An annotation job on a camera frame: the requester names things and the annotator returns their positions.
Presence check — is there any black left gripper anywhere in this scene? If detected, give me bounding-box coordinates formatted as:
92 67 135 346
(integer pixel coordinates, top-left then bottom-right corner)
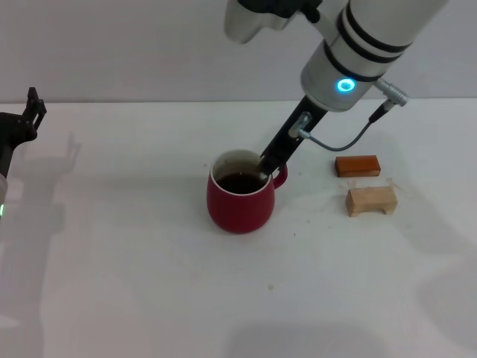
0 87 48 176

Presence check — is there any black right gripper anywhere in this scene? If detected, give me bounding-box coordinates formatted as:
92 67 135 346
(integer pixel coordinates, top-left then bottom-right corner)
258 95 329 183

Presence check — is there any red ceramic mug with coffee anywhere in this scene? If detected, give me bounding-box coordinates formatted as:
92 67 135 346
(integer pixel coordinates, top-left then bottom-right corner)
206 149 288 235

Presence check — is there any orange-brown wooden block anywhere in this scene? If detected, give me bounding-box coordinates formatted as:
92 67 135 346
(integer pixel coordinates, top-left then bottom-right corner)
334 155 382 179

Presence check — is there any light wooden block with notch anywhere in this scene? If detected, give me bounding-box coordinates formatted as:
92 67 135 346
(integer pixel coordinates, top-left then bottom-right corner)
344 186 399 218

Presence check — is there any grey cable with metal plug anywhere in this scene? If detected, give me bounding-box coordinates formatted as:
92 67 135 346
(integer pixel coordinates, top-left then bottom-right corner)
288 80 411 152

